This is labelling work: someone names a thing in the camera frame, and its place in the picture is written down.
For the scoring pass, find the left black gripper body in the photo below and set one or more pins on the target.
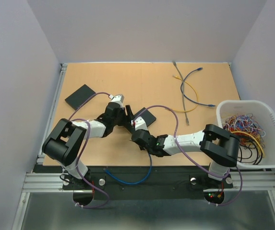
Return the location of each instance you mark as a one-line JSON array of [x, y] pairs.
[[122, 119]]

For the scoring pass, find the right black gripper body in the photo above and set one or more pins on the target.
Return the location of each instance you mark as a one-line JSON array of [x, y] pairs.
[[149, 149]]

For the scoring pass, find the black network switch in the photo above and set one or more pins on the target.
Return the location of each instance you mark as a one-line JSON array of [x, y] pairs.
[[147, 116], [77, 98]]

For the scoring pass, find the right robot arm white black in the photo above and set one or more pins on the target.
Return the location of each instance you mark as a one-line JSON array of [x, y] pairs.
[[218, 144]]

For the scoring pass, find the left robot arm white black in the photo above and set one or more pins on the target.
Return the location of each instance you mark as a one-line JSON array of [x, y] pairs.
[[64, 142]]

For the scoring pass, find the white plastic bin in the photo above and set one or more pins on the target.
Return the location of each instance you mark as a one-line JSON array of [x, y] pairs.
[[264, 116]]

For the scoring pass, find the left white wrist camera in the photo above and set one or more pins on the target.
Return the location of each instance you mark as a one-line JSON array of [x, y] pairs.
[[119, 98]]

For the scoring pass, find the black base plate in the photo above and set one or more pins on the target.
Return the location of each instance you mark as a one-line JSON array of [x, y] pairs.
[[157, 182]]

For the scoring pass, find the aluminium frame rail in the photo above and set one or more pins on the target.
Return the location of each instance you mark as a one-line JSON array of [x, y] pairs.
[[63, 68]]

